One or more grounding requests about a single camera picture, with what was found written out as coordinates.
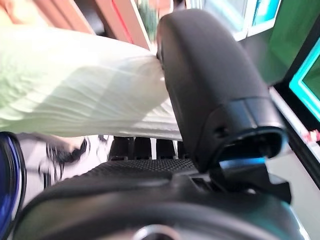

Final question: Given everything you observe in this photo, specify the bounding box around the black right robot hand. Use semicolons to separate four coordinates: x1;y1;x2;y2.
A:
12;8;311;240

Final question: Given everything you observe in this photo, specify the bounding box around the blue plastic shopping basket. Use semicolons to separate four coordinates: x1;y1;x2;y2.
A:
0;131;27;226

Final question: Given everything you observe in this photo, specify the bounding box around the green white napa cabbage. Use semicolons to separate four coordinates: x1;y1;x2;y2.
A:
0;24;182;141

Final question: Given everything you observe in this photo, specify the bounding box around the black framed glass cabinet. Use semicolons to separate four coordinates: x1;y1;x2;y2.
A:
234;0;320;121

